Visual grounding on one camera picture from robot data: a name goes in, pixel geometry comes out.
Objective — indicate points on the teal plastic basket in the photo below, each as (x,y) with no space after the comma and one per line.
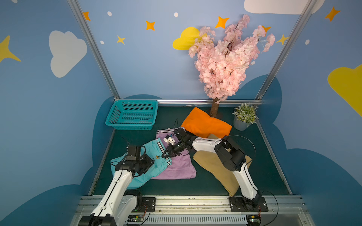
(128,114)

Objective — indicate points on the left controller board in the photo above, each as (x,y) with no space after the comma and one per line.
(135,219)

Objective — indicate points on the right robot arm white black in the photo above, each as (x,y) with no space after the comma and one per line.
(226,160)

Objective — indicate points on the small potted green plant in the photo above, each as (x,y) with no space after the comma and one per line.
(244,116)

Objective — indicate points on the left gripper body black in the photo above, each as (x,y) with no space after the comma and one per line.
(144,165)

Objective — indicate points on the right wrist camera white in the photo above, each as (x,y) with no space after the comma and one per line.
(169,140)

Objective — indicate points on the right controller board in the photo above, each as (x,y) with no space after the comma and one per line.
(253,220)

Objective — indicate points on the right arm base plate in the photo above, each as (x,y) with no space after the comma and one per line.
(241,204)

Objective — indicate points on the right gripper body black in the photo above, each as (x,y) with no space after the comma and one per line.
(174,148)

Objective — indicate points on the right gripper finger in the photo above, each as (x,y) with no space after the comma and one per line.
(169,150)
(167,156)

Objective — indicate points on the aluminium front rail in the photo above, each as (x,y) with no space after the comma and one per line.
(283,210)

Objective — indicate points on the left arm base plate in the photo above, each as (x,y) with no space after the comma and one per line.
(147,204)

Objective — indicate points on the folded orange pants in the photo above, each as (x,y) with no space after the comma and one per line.
(201,124)

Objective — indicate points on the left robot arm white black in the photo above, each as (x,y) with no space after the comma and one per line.
(118,202)

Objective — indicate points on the teal pants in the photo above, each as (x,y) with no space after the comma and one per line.
(154,149)

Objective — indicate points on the controller board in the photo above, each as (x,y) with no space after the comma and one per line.
(253,220)
(135,219)

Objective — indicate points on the purple pants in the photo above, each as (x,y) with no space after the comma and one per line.
(181,166)

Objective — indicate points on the folded khaki pants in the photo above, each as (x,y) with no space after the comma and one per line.
(227,161)

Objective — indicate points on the pink cherry blossom tree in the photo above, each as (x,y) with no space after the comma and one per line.
(222,66)

